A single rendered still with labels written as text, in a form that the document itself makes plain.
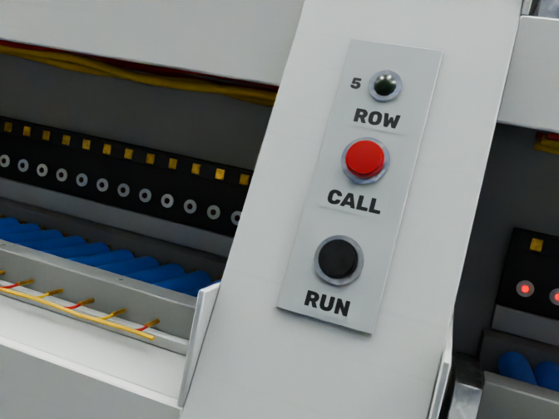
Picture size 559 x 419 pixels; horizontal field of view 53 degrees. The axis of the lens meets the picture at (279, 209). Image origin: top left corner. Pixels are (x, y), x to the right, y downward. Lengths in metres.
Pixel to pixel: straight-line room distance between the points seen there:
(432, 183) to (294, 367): 0.09
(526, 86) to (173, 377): 0.20
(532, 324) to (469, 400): 0.15
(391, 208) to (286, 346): 0.07
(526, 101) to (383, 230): 0.08
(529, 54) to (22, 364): 0.26
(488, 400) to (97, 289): 0.21
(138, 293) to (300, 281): 0.11
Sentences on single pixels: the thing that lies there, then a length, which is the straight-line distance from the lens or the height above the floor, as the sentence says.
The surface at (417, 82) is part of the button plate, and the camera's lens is 0.25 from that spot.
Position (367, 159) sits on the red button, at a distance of 0.24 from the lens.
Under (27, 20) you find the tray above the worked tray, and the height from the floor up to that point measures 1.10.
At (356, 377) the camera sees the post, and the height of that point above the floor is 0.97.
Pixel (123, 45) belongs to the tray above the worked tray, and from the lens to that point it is 0.32.
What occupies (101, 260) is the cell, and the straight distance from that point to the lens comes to 0.39.
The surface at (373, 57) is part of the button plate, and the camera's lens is 0.26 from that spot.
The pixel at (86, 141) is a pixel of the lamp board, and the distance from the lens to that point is 0.50.
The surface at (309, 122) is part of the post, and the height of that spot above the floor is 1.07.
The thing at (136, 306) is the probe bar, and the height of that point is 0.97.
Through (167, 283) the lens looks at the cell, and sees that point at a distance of 0.35.
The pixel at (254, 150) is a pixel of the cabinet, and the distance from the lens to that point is 0.47.
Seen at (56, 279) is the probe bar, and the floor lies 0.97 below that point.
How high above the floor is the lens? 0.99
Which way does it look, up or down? 9 degrees up
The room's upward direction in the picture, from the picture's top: 16 degrees clockwise
